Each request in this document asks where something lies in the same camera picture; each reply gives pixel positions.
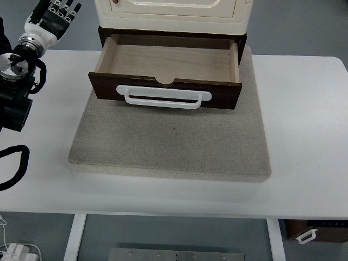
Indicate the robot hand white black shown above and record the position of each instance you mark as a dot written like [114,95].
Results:
[44,34]

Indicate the dark wood drawer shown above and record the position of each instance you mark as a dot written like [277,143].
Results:
[168,62]

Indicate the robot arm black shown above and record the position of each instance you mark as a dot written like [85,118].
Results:
[13,108]

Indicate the cream cabinet with door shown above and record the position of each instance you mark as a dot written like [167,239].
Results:
[174,24]

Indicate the beige fabric mat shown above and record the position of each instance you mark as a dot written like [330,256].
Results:
[168,141]

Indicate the white table leg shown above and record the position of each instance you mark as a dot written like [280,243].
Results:
[74,239]
[276,242]

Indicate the white power adapter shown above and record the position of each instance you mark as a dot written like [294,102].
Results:
[17,251]

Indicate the brown wooden box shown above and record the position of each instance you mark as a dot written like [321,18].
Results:
[331,234]

